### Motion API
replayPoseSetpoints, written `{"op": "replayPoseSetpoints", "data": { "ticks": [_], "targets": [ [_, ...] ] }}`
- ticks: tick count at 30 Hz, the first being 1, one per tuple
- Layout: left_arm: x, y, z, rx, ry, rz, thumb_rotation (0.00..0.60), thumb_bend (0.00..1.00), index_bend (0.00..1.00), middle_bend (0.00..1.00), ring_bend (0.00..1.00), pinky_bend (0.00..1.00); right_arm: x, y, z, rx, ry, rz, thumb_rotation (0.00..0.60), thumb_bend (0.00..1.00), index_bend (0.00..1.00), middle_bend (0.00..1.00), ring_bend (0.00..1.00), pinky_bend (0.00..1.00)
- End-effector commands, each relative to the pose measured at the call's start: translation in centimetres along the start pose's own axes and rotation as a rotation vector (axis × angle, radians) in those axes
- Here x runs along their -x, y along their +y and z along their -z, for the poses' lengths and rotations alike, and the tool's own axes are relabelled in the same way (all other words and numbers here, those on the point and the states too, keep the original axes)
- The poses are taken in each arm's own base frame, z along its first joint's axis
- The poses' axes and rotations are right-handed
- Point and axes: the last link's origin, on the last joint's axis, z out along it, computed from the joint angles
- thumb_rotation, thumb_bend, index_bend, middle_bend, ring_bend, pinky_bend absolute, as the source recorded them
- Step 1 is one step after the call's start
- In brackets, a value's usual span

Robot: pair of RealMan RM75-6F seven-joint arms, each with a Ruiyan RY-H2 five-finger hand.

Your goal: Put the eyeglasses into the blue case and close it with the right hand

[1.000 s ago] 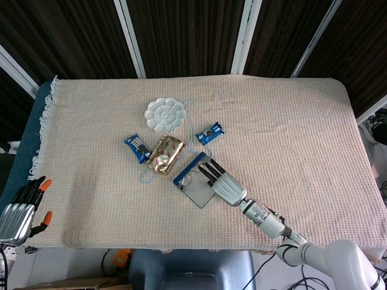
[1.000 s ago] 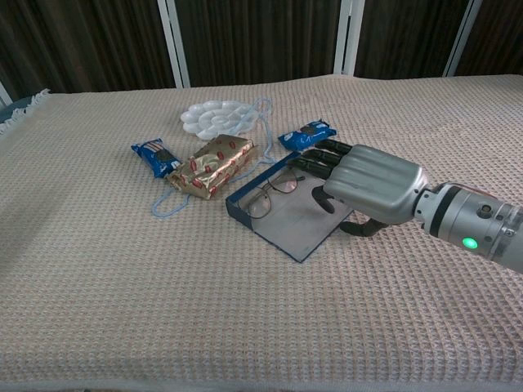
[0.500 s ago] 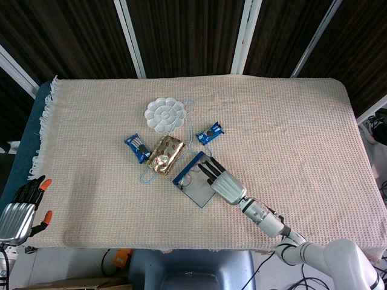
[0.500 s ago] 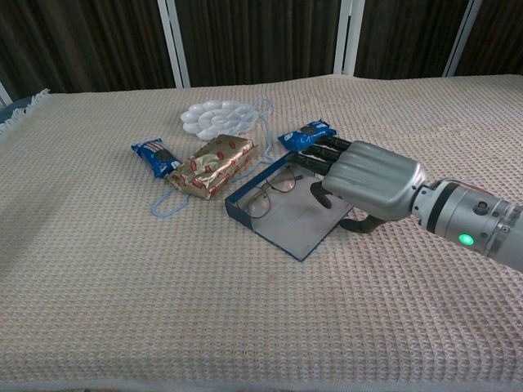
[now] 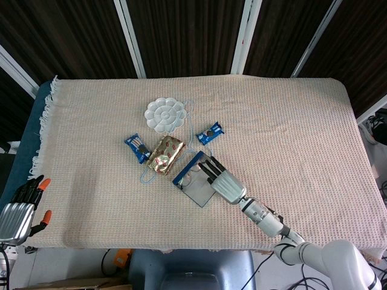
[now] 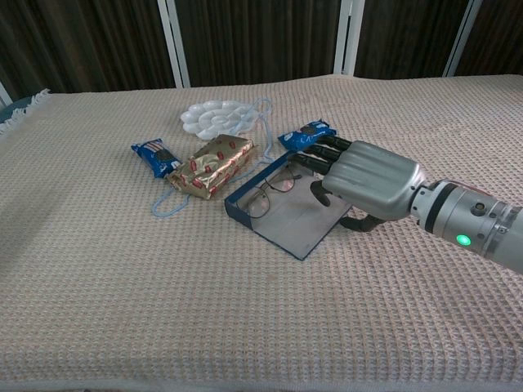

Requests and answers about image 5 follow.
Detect beige waffle tablecloth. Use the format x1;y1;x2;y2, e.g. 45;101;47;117
27;75;387;253

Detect gold red snack packet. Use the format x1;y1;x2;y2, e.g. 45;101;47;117
146;135;185;176

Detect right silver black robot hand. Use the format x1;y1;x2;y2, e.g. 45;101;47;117
198;156;247;205

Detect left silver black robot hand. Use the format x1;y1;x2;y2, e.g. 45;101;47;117
0;174;53;245

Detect orange device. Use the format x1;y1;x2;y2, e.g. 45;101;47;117
116;249;132;276

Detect white flower paint palette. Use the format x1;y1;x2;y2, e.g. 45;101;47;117
144;97;186;134

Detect white frame post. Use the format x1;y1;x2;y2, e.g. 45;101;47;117
290;0;344;79
113;0;148;79
0;44;40;99
356;93;387;125
230;0;263;76

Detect long blue cookie packet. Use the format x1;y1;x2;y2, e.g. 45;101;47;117
125;134;151;165

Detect short blue cookie packet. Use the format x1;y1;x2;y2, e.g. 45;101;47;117
195;121;226;146

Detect grey blue robot torso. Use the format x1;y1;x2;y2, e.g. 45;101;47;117
128;249;258;290

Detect dark-framed eyeglasses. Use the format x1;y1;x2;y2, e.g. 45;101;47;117
178;164;206;190

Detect light blue cord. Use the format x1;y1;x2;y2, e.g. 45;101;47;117
139;99;212;185

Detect blue glasses case grey lining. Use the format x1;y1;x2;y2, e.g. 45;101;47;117
172;150;220;208

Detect dark brown curtain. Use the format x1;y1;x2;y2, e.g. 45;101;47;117
0;0;387;146

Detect black floor cable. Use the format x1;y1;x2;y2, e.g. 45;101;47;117
290;262;330;290
243;252;275;290

